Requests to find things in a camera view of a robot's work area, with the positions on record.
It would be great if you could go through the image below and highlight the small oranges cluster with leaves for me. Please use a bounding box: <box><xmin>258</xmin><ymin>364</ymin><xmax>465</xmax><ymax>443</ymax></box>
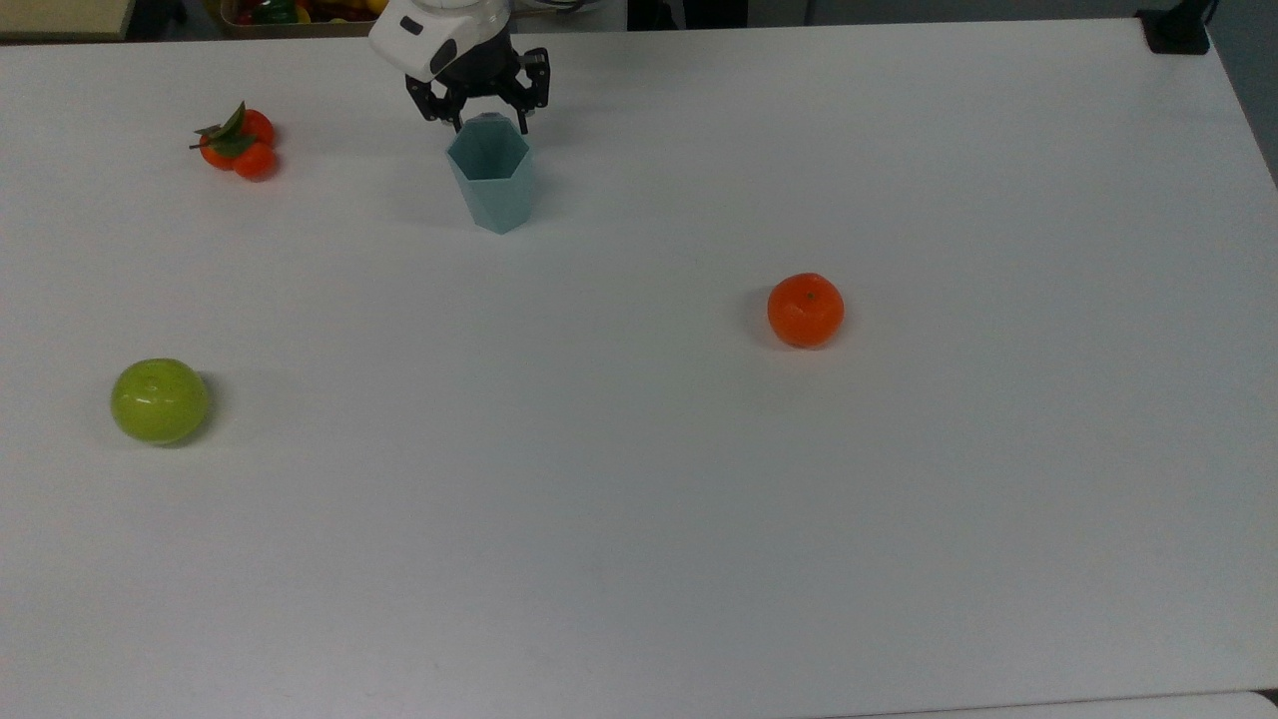
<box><xmin>189</xmin><ymin>101</ymin><xmax>279</xmax><ymax>183</ymax></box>

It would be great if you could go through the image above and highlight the basket of toy fruit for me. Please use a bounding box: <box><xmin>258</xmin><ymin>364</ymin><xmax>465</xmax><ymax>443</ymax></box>
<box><xmin>218</xmin><ymin>0</ymin><xmax>388</xmax><ymax>39</ymax></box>

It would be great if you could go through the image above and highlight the teal hexagonal mug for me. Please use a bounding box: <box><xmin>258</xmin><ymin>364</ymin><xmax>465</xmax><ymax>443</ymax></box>
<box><xmin>445</xmin><ymin>112</ymin><xmax>535</xmax><ymax>236</ymax></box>

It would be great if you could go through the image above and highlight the orange tangerine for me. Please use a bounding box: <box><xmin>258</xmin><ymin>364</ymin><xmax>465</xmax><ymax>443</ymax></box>
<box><xmin>767</xmin><ymin>272</ymin><xmax>846</xmax><ymax>350</ymax></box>

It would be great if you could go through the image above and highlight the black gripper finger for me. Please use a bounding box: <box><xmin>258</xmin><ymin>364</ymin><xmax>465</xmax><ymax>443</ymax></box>
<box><xmin>499</xmin><ymin>47</ymin><xmax>552</xmax><ymax>136</ymax></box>
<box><xmin>404</xmin><ymin>77</ymin><xmax>466</xmax><ymax>134</ymax></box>

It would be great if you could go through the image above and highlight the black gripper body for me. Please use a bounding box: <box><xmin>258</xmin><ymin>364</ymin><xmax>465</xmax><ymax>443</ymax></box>
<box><xmin>430</xmin><ymin>39</ymin><xmax>523</xmax><ymax>102</ymax></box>

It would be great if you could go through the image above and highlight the green apple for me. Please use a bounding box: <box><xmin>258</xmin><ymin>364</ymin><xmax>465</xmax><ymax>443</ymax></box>
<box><xmin>110</xmin><ymin>358</ymin><xmax>211</xmax><ymax>446</ymax></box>

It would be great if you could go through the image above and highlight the light wooden table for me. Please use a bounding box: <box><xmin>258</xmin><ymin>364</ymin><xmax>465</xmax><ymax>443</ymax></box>
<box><xmin>0</xmin><ymin>0</ymin><xmax>137</xmax><ymax>42</ymax></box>

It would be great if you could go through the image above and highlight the black table clamp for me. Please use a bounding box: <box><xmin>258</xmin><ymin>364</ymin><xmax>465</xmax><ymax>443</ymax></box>
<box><xmin>1138</xmin><ymin>0</ymin><xmax>1215</xmax><ymax>56</ymax></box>

